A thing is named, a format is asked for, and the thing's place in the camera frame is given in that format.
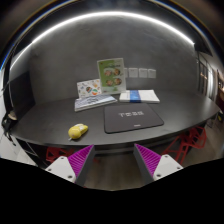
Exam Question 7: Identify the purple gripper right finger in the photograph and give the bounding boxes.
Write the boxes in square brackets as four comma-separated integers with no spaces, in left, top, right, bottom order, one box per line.
[133,144,182,185]

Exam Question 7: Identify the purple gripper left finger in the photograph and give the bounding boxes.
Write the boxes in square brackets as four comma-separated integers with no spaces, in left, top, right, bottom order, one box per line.
[46,145,95,186]

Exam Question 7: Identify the yellow computer mouse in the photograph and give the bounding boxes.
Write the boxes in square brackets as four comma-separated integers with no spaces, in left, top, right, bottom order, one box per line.
[68,124,88,139]

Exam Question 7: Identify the black mouse pad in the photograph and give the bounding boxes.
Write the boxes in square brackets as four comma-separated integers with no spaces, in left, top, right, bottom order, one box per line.
[104,103,164,134]

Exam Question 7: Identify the red stool left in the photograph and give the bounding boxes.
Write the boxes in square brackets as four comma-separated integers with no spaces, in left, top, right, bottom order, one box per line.
[46,147,74,163]

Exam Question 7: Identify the red stool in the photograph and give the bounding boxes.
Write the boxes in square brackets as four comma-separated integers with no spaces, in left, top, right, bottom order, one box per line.
[162,126,207,164]
[46,147,74,163]

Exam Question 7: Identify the red stool right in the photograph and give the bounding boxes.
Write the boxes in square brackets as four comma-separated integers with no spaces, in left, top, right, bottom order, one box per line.
[162,126,207,164]

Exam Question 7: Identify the grey magazine on table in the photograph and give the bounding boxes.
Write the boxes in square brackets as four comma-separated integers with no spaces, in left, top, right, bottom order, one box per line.
[74,95,116,112]

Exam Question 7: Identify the white and blue booklet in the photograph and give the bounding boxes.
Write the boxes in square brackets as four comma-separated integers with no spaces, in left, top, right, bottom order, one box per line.
[119,90,160,103]

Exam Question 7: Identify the small white sticker card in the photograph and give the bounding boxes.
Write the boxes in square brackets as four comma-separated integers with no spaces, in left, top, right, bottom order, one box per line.
[77,79,101,98]

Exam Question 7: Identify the black monitor at left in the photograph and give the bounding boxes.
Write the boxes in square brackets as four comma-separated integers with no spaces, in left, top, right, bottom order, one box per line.
[9,72,35,120]

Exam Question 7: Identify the green standing menu card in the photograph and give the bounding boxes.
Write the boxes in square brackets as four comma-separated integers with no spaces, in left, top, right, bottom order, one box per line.
[97,58,126,94]

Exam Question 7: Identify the white ceiling light strip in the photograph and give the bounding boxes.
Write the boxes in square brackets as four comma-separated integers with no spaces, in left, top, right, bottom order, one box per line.
[9,10,196,72]

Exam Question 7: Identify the white wall switch panel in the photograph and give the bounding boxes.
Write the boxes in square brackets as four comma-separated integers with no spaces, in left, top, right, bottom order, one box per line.
[148,69,156,78]
[128,68,138,78]
[139,68,148,78]

